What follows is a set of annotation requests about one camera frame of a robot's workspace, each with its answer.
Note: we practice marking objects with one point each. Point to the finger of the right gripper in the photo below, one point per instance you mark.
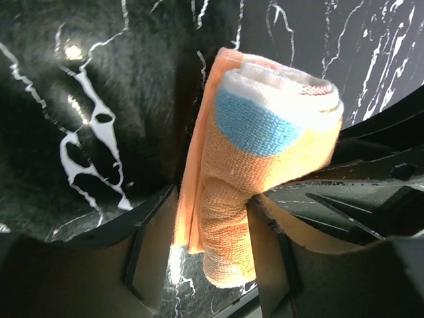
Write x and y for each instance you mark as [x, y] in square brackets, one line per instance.
[363, 201]

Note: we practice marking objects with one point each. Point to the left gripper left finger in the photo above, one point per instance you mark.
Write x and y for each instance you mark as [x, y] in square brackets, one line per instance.
[115, 270]

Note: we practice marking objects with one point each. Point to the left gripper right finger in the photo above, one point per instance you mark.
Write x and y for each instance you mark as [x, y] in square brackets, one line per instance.
[304, 272]

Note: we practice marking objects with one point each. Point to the orange dotted towel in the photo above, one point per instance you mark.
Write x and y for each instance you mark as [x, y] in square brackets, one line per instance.
[260, 124]

